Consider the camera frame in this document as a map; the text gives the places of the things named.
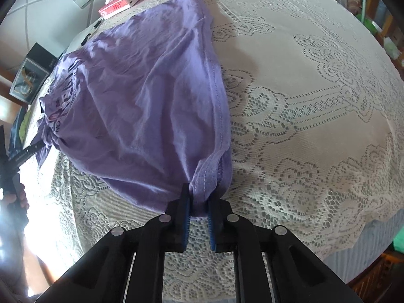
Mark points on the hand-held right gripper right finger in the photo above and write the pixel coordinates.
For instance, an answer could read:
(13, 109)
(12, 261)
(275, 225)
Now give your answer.
(212, 227)

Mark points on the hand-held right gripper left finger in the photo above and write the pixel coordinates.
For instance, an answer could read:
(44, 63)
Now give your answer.
(186, 224)

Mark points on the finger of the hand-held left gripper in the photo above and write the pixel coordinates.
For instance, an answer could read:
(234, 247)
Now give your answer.
(28, 152)

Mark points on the purple printed t-shirt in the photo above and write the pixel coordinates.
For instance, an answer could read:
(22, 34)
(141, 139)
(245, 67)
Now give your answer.
(142, 101)

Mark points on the person's left hand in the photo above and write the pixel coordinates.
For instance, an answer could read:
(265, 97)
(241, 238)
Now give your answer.
(21, 194)

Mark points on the blue and green cloth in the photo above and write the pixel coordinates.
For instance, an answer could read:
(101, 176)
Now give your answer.
(19, 132)

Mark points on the black picture box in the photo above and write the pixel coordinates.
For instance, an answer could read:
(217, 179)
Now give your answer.
(34, 69)

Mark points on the black pen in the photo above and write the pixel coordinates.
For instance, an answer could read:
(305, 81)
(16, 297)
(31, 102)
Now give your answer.
(97, 23)
(84, 39)

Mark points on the white lace tablecloth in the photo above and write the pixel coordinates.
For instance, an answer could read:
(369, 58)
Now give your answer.
(299, 132)

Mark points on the blue striped sheet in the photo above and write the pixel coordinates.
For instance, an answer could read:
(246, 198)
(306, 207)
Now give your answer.
(372, 236)

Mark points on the pink tissue packet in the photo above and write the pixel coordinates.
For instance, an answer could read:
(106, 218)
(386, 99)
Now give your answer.
(118, 4)

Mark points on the green plastic object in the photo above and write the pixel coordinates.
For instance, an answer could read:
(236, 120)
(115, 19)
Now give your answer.
(369, 22)

